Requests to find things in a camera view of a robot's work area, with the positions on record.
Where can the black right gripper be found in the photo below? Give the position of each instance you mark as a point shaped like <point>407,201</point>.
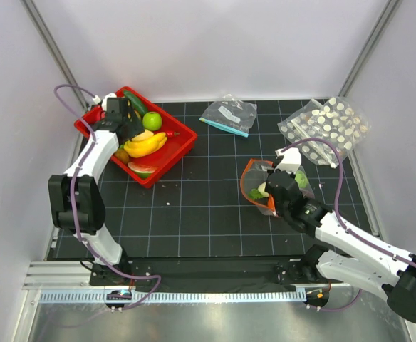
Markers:
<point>268,187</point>

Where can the slotted cable duct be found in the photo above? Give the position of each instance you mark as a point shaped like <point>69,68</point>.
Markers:
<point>121,296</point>

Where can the green cucumber toy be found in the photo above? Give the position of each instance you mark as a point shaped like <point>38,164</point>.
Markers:
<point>137,104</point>

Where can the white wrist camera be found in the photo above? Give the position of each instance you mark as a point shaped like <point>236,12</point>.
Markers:
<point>289,160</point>
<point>104,99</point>

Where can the red plastic fruit tray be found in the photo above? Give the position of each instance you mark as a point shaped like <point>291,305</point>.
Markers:
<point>167,156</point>

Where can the black grid cutting mat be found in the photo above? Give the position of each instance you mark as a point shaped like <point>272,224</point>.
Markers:
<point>197,209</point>

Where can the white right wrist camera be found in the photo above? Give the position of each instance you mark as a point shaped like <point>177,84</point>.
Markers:
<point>289,160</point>

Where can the white radish toy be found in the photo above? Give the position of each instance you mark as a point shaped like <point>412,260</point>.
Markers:
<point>262,190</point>

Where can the yellow banana bunch toy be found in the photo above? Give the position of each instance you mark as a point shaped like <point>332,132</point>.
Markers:
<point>145,147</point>

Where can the clear bag blue zipper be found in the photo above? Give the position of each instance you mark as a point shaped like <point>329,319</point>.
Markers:
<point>231,115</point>

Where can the white polka dot bag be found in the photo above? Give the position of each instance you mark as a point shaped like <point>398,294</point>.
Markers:
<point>338,121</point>

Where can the red chili pepper toy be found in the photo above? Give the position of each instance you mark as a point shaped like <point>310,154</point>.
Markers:
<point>172,134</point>

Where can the brown kiwi toy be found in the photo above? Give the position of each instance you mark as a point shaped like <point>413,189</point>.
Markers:
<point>122,156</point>

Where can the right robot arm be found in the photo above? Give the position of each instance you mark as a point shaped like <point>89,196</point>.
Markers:
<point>347,253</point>

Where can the watermelon slice toy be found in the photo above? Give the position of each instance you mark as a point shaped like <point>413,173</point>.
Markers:
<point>142,171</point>

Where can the green custard apple toy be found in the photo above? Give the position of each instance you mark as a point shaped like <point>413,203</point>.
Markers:
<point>301,179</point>

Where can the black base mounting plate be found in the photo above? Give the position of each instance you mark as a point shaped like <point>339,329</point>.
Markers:
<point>225,274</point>

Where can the orange toy fruit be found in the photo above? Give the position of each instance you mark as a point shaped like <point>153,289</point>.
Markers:
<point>270,204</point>

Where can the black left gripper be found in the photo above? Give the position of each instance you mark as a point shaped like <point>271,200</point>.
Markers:
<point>135,127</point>

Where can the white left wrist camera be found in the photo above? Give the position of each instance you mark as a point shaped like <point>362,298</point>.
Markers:
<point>104,99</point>

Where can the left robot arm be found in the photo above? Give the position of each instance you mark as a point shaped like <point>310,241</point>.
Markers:
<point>75,199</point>

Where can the clear bag orange zipper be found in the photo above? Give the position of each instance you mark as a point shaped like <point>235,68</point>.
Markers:
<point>257,172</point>

